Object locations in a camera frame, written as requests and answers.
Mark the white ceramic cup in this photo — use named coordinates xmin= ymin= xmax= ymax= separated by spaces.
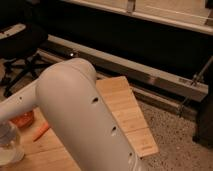
xmin=0 ymin=122 xmax=25 ymax=167

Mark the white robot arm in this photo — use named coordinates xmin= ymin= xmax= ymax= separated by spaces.
xmin=0 ymin=58 xmax=146 ymax=171

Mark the orange ceramic bowl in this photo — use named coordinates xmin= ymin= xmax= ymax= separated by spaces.
xmin=11 ymin=111 xmax=34 ymax=129

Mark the orange carrot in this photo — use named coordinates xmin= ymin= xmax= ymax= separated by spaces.
xmin=33 ymin=122 xmax=50 ymax=142

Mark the black office chair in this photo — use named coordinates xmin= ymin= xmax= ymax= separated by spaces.
xmin=0 ymin=0 xmax=49 ymax=97

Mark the metal floor rail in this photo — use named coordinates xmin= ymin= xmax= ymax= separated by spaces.
xmin=41 ymin=35 xmax=209 ymax=102

